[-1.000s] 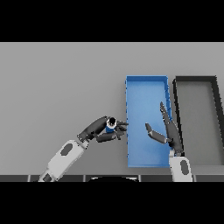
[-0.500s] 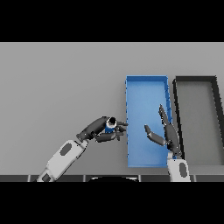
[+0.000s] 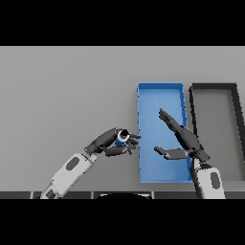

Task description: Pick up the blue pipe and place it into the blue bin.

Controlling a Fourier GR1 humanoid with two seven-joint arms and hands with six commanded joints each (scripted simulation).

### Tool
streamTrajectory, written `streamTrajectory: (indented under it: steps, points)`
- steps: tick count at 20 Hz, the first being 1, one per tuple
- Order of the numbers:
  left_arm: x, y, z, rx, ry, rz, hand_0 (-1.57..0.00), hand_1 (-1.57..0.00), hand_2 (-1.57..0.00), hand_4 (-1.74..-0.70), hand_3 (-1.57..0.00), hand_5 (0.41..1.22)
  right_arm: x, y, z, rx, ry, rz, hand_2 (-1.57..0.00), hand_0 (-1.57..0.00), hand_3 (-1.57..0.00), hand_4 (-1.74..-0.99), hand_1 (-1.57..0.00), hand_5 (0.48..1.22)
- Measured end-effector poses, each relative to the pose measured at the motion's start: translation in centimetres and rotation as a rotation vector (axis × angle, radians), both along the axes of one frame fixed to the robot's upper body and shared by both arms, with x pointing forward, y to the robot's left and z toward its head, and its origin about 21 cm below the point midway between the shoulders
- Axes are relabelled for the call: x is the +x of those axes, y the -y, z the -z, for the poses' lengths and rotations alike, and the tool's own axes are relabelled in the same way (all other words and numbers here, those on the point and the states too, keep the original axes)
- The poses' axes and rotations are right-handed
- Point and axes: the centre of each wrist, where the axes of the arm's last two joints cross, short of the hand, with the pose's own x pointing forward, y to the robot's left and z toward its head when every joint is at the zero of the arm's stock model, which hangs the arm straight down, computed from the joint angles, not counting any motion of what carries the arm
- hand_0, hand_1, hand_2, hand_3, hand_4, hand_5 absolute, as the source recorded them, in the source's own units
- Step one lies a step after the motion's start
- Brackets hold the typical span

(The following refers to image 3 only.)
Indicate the dark grey bin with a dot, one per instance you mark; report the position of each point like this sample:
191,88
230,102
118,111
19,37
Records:
217,134

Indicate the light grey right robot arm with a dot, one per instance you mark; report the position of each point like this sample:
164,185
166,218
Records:
207,180

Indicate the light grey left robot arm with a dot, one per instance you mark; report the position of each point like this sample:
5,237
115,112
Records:
68,174

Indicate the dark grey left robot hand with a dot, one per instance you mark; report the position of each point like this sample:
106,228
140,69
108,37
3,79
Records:
103,140

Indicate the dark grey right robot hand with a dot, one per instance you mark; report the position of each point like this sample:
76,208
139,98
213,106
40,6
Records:
189,140

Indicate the blue pipe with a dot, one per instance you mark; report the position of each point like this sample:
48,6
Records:
122,137

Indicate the blue bin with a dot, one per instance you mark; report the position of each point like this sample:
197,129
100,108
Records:
159,134

